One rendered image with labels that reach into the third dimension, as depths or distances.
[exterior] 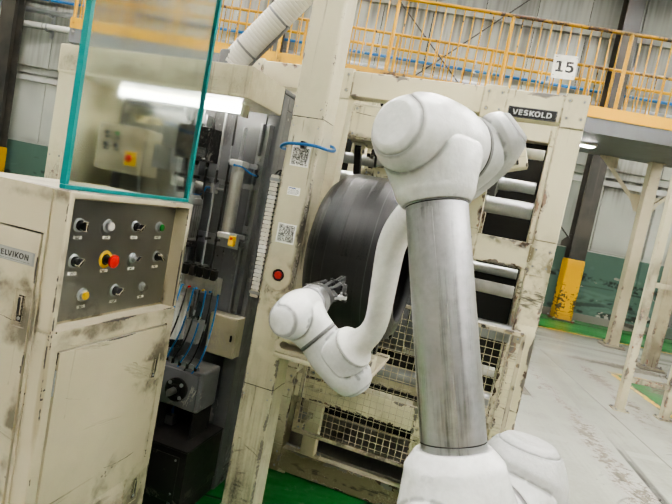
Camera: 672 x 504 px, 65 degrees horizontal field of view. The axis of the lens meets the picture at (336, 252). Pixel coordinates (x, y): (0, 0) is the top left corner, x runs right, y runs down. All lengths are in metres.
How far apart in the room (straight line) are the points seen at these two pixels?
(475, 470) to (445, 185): 0.41
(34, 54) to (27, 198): 12.45
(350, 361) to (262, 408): 0.96
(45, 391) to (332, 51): 1.42
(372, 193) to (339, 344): 0.71
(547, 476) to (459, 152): 0.53
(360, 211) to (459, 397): 1.02
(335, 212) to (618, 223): 10.43
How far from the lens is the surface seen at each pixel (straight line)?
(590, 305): 11.81
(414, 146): 0.79
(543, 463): 0.98
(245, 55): 2.51
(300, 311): 1.20
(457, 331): 0.80
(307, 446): 2.76
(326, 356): 1.23
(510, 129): 0.97
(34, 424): 1.64
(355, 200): 1.75
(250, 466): 2.23
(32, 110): 13.79
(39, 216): 1.55
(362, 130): 2.20
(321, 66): 2.03
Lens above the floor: 1.36
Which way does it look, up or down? 5 degrees down
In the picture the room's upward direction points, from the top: 11 degrees clockwise
